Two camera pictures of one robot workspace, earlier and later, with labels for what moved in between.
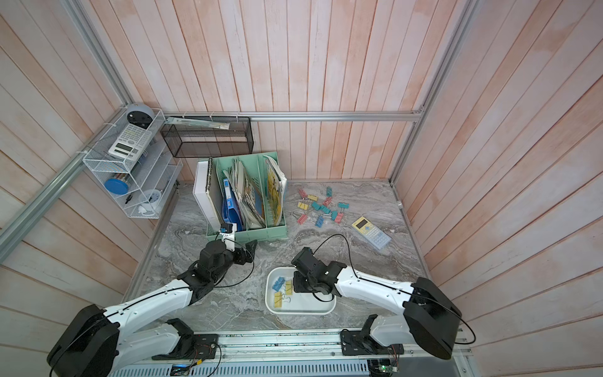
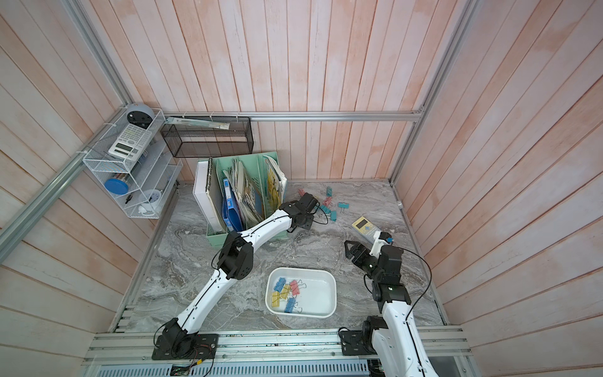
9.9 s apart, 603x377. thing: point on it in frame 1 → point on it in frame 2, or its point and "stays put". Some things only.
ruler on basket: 199,123 stays put
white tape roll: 148,202 stays put
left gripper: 250,251 → 310,221
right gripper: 297,285 → 359,249
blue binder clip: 319,222 → 290,305
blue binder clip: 279,283 stays put
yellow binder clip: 278,299 stays put
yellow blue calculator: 370,232 stays put
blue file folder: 230,211 stays put
